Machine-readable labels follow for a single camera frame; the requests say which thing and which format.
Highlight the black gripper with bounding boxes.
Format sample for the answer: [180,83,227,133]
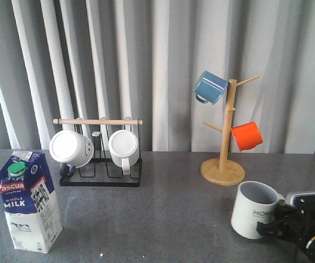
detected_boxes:
[256,196,315,262]

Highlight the cream HOME mug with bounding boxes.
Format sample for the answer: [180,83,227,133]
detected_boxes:
[231,181,284,239]

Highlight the blue white milk carton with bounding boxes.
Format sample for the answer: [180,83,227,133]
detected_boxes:
[0,150,63,254]

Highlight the wooden mug tree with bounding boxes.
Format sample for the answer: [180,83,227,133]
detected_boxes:
[200,75,261,186]

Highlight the orange enamel mug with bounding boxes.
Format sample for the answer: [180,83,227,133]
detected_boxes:
[231,122,263,151]

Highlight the blue enamel mug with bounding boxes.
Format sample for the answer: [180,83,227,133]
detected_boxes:
[194,71,228,105]

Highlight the white ribbed hanging mug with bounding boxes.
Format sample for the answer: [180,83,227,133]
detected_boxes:
[109,130,139,175]

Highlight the white smiley hanging mug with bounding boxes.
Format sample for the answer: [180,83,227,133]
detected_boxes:
[49,130,94,168]

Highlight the grey white curtain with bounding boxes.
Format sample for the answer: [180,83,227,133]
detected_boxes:
[0,1,315,154]

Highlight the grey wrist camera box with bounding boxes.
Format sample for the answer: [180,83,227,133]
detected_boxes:
[285,191,315,207]

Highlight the black wire mug rack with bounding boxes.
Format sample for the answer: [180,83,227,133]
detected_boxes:
[53,118,143,187]

